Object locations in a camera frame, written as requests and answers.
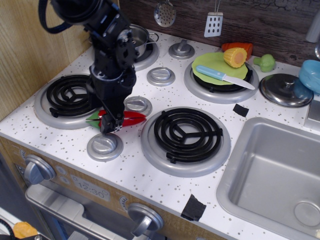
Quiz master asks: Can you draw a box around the black tape piece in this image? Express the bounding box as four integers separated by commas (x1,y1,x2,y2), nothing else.
180,194,207,222
233,104,249,118

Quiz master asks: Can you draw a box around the hanging silver skimmer spoon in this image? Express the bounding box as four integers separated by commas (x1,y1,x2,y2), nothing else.
153,0,176,28

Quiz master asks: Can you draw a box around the red toy chili pepper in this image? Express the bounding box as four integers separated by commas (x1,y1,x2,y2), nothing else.
85,110,147,129

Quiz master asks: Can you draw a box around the green round plate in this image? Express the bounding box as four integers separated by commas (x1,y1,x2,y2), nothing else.
191,52,248,86

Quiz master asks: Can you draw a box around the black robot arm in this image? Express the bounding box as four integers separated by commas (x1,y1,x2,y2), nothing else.
38,0,138,134

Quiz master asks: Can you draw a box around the right oven dial knob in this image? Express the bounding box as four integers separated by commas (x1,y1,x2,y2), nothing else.
127,203,164,237

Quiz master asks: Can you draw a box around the yellow toy corn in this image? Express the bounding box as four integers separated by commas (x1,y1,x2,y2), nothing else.
223,47,247,68

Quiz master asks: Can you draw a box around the green toy broccoli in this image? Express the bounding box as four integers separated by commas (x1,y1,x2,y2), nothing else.
253,54,276,73

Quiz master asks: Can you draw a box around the oven dial knob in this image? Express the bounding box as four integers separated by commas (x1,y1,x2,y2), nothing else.
24,154,56,185
127,203,164,237

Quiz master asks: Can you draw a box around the back left stove burner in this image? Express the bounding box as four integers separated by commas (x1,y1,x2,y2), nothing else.
133,38,160,72

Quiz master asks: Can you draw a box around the hanging silver spatula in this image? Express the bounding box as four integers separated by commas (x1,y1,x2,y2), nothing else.
204,0,224,38

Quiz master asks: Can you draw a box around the black tape piece back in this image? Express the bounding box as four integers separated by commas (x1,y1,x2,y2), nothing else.
233,104,249,118

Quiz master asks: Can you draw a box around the silver sink basin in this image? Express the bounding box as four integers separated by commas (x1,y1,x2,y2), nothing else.
216,117,320,240

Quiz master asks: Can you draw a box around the black cable bottom left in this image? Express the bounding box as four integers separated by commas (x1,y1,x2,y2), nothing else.
0,217,16,238

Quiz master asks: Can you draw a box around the orange toy carrot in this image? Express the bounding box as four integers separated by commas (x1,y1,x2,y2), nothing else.
221,42,253,61

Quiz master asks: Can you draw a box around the silver knob front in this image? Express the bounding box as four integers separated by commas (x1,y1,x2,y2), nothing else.
86,133,124,162

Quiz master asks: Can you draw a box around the silver knob back centre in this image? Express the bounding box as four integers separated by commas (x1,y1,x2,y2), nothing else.
146,67,176,87

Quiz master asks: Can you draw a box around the back right stove burner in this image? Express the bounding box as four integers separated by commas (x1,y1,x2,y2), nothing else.
183,63,260,104

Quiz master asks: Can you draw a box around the orange object bottom left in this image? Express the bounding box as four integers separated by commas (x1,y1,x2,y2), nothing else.
12,221,38,239

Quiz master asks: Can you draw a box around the front right stove burner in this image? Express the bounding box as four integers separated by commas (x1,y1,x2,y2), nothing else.
141,107,231,178

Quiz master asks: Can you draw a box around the silver knob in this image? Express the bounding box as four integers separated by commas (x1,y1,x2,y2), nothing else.
86,133,124,162
168,39,195,60
146,67,176,87
124,96,153,116

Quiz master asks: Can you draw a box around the front left stove burner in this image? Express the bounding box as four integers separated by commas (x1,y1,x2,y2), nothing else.
34,74,104,130

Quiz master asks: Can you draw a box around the silver faucet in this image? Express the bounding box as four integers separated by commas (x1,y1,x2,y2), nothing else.
305,11,320,59

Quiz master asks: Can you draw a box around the left oven dial knob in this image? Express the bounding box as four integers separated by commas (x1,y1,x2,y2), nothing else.
24,154,56,185

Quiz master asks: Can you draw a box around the silver knob middle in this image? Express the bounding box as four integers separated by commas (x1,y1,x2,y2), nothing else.
124,96,153,116

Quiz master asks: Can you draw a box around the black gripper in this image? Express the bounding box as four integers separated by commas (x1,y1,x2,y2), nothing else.
86,65,137,133

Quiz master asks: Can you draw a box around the silver knob far back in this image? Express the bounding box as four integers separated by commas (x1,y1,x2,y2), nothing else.
168,39,195,60

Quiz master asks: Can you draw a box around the stainless steel pot lid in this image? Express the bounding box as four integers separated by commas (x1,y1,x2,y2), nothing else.
259,73,314,108

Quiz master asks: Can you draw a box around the silver oven door handle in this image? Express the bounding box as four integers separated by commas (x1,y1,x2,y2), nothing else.
25,184,134,240

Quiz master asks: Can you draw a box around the black tape piece front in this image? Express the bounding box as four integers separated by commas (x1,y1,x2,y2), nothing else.
180,194,207,222

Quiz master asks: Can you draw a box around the stove burner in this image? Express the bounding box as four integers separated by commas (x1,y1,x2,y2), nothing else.
183,63,260,104
133,38,160,72
34,74,104,130
141,107,231,178

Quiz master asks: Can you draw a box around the blue handled toy knife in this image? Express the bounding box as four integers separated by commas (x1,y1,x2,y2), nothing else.
195,65,256,90

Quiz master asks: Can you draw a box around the oven clock display panel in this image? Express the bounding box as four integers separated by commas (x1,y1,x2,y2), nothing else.
71,175,110,202

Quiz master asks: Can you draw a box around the blue plastic bowl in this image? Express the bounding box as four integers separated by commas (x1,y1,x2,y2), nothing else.
298,60,320,94

